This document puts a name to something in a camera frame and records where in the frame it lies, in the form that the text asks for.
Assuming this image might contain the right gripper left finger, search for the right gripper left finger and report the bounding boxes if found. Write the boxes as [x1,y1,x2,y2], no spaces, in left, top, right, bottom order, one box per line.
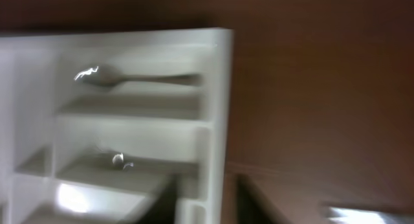
[131,175,178,224]

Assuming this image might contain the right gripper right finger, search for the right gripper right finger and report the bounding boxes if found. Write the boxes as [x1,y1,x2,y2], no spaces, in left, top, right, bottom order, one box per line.
[235,174,291,224]

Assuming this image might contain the white plastic cutlery tray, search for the white plastic cutlery tray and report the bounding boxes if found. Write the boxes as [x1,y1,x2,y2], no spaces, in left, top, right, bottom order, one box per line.
[1,28,233,223]

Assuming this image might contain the steel spoon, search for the steel spoon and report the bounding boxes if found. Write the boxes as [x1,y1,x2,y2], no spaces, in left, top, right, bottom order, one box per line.
[73,65,202,88]

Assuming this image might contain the steel fork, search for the steel fork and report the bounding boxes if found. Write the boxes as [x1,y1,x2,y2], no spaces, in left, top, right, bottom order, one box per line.
[320,203,413,224]

